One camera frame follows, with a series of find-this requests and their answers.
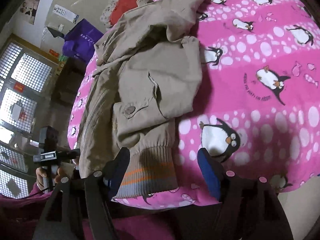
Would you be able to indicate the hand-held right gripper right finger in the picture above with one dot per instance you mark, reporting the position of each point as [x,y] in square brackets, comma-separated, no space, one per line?
[207,172]

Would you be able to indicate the dark low cabinet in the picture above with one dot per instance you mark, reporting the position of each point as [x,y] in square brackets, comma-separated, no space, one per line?
[67,85]

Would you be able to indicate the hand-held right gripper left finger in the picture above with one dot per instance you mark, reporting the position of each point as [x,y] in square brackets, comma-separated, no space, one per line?
[117,166]

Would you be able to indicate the floral quilt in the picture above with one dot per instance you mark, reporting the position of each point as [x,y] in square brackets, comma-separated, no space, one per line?
[110,12]

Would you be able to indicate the red cushion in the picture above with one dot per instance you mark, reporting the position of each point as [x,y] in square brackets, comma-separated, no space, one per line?
[123,3]

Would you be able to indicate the person's magenta clothing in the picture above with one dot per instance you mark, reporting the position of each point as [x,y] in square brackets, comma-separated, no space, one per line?
[140,230]

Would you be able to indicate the beige jacket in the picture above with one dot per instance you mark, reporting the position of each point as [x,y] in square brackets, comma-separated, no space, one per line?
[150,80]

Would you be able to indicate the person's left forearm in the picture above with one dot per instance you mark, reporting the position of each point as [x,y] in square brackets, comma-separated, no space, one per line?
[17,200]

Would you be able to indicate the wall photo poster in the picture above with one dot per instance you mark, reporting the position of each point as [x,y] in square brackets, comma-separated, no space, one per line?
[31,5]

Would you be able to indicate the person's left hand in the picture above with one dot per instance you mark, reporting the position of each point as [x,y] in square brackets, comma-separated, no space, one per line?
[61,175]

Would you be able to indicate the purple bag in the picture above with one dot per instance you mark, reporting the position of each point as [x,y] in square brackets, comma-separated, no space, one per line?
[82,38]

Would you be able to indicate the pink penguin printed blanket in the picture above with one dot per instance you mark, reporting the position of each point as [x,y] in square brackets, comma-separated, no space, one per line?
[250,55]

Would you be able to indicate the window with metal grid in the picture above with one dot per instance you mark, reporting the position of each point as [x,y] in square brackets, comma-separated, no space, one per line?
[22,85]

